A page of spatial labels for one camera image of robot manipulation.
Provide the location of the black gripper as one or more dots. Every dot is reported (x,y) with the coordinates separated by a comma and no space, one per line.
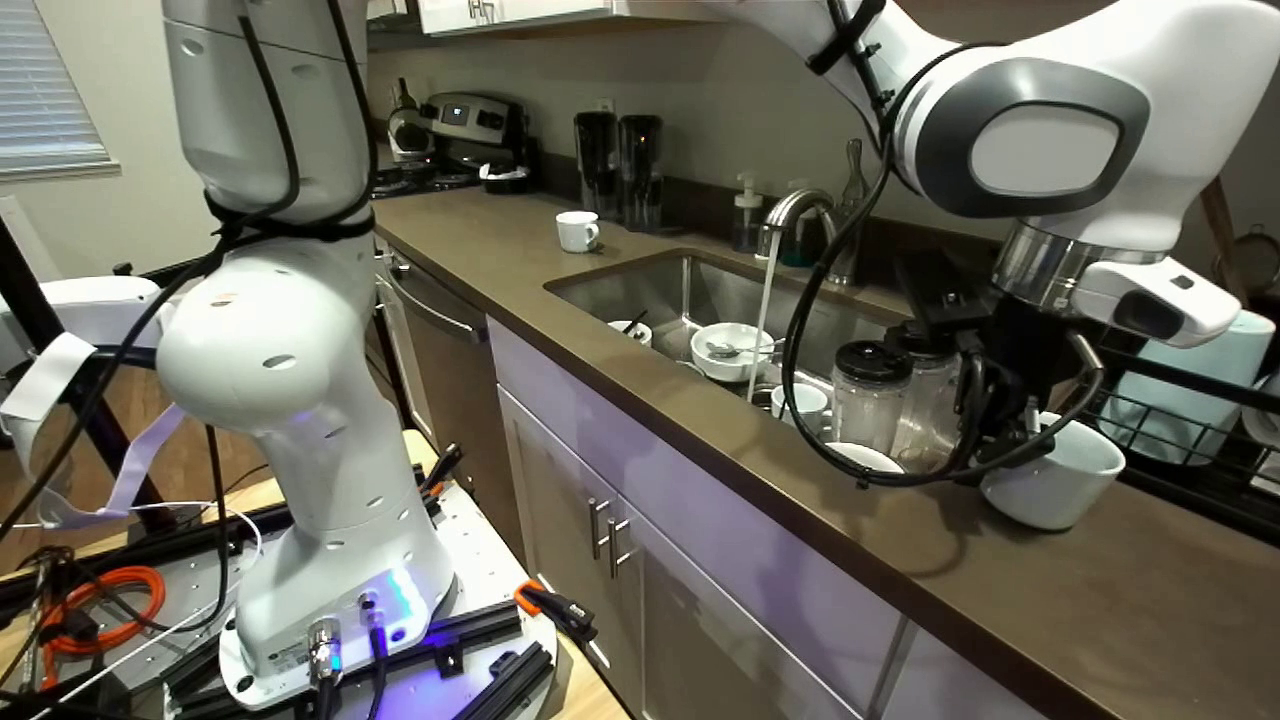
(1032,355)

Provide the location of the large white mug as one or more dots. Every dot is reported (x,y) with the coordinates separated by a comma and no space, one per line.
(1065,487)

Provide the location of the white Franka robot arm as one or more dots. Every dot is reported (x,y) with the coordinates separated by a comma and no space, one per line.
(307,401)

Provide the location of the stainless steel sink basin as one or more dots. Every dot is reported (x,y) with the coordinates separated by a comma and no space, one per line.
(695,287)

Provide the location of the small white mug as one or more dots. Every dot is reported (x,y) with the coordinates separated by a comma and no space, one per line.
(579,231)

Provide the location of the clear jar black lid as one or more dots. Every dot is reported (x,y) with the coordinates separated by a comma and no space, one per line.
(867,401)
(934,395)

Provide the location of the black dish drying rack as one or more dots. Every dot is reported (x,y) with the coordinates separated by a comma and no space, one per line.
(1203,401)

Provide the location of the white plate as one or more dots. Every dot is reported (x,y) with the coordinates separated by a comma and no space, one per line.
(874,462)

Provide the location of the small white cup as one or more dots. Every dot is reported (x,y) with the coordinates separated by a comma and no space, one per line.
(818,401)

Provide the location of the wooden spatula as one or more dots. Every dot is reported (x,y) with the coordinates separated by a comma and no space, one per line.
(1221,224)

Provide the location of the dark glass bottle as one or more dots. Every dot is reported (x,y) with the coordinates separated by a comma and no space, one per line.
(850,185)

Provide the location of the white bowl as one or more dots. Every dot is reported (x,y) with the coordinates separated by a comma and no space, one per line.
(734,350)

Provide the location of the brushed steel faucet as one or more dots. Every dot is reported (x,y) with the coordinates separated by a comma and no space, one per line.
(799,202)

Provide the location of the kitchen base cabinet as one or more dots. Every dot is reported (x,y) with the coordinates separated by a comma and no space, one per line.
(746,574)

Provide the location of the clear soap dispenser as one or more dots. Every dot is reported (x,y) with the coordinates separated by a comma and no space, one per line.
(748,221)

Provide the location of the small white dish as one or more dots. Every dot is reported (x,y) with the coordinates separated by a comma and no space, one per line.
(629,329)

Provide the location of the black tumbler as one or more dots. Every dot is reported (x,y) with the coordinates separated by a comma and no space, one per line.
(643,164)
(592,163)

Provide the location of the grey robot mounting table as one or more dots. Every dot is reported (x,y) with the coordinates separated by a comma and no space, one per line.
(486,555)

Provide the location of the small black countertop device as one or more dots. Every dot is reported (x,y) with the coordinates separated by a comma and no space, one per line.
(509,170)

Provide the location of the stainless dishwasher front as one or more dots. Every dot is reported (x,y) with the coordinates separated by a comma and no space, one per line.
(446,387)

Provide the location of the small black orange tool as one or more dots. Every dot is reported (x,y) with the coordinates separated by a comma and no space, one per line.
(443,468)

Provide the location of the silver black kitchen appliance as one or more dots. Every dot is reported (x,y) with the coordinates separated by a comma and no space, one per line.
(467,123)

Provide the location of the black tripod stand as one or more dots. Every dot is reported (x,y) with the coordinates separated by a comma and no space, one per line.
(106,425)

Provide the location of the white plastic housing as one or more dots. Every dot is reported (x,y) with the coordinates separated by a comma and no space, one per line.
(94,305)

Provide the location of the white window blind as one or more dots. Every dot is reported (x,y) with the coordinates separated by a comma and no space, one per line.
(40,80)

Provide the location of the black aluminium rail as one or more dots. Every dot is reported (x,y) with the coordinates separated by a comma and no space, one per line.
(463,625)
(507,682)

